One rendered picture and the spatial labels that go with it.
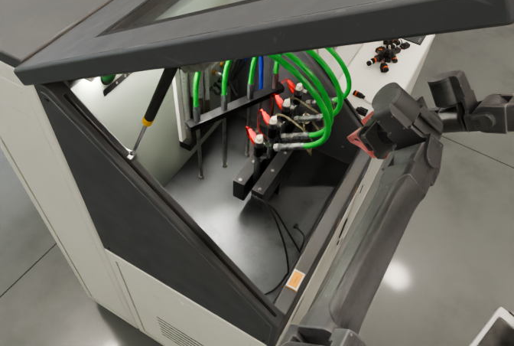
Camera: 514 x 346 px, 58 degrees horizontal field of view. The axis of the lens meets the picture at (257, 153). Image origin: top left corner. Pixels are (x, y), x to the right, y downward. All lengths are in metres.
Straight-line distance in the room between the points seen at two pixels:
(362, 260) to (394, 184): 0.15
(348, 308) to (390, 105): 0.33
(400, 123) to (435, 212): 1.90
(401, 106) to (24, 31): 0.71
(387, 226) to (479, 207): 2.12
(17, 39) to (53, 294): 1.56
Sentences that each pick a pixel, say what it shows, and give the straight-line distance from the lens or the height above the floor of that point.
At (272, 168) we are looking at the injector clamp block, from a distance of 1.36.
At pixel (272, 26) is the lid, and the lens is 0.48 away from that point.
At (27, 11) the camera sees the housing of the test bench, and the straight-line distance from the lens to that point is 1.07.
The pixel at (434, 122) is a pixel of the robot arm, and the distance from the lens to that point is 0.84.
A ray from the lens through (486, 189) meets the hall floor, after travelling 2.89.
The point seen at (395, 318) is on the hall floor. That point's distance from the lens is 2.30.
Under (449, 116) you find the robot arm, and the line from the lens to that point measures 1.04.
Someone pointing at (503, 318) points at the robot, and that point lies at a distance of 1.24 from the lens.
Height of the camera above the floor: 2.05
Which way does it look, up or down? 50 degrees down
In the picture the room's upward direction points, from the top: 4 degrees clockwise
